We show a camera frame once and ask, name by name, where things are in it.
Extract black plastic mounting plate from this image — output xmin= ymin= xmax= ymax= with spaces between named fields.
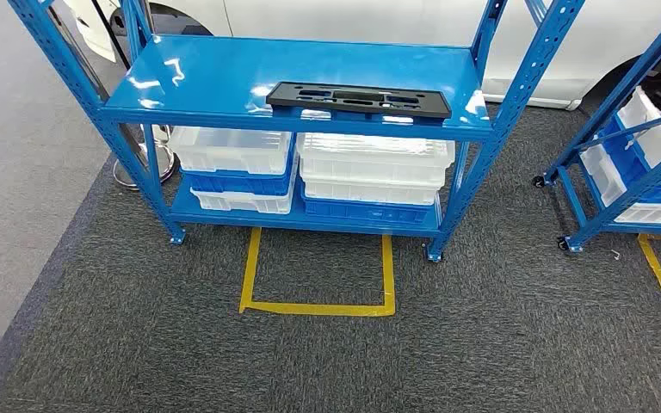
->
xmin=266 ymin=81 xmax=453 ymax=120

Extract blue metal shelf rack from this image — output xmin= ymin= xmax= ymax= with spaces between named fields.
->
xmin=533 ymin=0 xmax=661 ymax=254
xmin=8 ymin=0 xmax=585 ymax=263

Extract clear plastic bin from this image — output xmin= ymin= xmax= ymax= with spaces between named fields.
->
xmin=190 ymin=182 xmax=298 ymax=215
xmin=617 ymin=85 xmax=661 ymax=185
xmin=169 ymin=126 xmax=293 ymax=176
xmin=297 ymin=133 xmax=456 ymax=187
xmin=580 ymin=142 xmax=661 ymax=225
xmin=300 ymin=173 xmax=442 ymax=207

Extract white car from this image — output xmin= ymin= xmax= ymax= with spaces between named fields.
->
xmin=62 ymin=0 xmax=661 ymax=110

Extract chrome stanchion post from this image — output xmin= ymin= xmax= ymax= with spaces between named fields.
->
xmin=47 ymin=0 xmax=176 ymax=191

